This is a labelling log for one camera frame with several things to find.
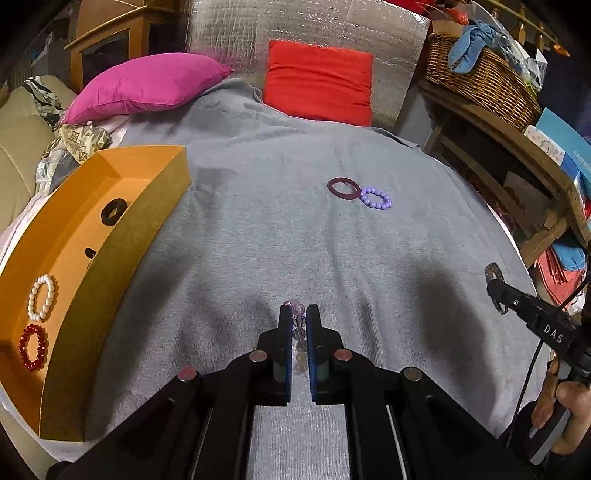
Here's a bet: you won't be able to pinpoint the maroon bangle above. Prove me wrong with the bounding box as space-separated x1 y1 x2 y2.
327 177 361 201

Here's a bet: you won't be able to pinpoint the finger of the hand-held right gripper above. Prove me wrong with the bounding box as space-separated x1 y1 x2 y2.
486 276 536 326

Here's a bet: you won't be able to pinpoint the red pillow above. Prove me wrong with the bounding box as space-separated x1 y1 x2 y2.
262 40 374 126

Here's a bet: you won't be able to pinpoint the blue cloth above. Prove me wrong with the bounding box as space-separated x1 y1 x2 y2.
449 19 509 75

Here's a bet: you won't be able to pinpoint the purple bead bracelet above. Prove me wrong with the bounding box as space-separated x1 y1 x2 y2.
359 186 392 210

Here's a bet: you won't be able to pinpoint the blue box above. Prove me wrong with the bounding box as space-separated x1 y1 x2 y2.
536 107 591 185

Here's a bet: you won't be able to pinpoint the wicker basket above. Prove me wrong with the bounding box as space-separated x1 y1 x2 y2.
425 32 542 132

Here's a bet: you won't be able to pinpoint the red bags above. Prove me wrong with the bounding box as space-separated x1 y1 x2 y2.
536 249 587 301

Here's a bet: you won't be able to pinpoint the black bangle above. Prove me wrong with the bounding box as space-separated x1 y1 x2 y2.
102 198 129 226

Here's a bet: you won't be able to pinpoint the grey blanket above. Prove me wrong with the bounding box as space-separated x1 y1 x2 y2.
83 78 544 480

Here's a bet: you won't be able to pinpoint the clear pink bead bracelet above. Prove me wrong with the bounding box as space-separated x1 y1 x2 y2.
283 300 309 374

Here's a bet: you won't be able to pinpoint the person's right hand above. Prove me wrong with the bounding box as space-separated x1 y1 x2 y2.
530 357 591 459

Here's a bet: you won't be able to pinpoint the red cloth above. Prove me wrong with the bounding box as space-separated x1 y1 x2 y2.
385 0 437 17

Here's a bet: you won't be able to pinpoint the white floral box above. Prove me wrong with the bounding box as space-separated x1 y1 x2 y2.
523 126 566 165

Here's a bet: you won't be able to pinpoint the red bead bracelet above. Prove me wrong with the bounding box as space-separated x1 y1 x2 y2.
17 324 48 373

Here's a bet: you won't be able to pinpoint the wooden shelf table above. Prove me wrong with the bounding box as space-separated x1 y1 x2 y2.
418 80 591 268

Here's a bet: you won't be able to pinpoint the wooden cabinet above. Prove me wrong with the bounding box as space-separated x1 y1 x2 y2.
65 0 190 93

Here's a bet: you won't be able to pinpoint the orange cardboard box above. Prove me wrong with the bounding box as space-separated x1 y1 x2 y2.
0 144 192 441

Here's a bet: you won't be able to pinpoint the silver foil insulation mat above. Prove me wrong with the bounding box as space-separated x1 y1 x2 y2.
187 0 430 134

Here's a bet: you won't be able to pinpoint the beige sofa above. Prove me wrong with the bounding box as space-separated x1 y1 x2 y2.
0 76 79 217

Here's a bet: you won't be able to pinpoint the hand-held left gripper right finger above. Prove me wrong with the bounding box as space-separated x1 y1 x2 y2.
305 304 542 480

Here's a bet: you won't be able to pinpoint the gold patterned cloth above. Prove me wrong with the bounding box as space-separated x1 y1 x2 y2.
37 124 115 195

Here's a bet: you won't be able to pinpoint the black and white patterned cloth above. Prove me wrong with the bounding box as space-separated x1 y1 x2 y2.
23 76 65 126

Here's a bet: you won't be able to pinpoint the black cable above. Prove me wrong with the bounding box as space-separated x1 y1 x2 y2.
501 272 591 437

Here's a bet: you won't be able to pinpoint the white bead bracelet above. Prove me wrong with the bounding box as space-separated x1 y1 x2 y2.
28 274 56 322

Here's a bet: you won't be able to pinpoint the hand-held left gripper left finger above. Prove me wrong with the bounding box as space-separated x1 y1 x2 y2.
46 304 296 480

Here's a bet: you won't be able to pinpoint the pink pillow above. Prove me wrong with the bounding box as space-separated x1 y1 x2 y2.
60 52 233 125

